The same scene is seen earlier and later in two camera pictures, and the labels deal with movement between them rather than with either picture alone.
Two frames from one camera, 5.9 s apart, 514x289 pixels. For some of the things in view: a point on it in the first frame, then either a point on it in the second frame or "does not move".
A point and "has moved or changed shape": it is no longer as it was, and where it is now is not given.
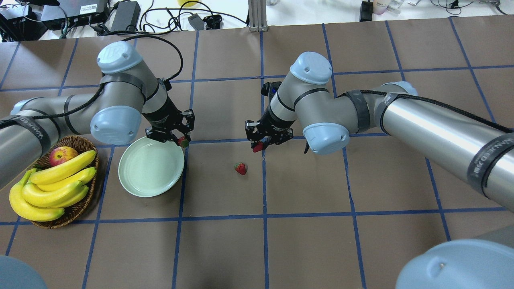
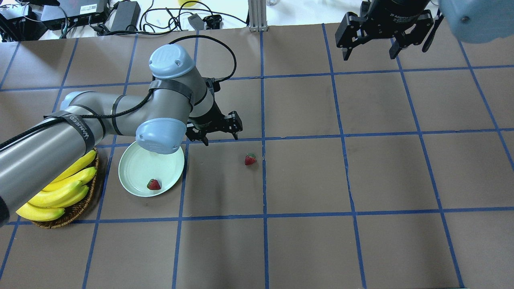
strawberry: x=240 y=167 -> x=249 y=158
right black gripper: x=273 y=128 -> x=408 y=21
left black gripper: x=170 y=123 -> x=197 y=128
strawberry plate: x=183 y=142 has moved or changed shape
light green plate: x=150 y=167 does not move
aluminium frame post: x=257 y=15 does not move
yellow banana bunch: x=41 y=194 does not move
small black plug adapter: x=196 y=21 does not move
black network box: x=72 y=13 does not move
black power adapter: x=128 y=14 does not move
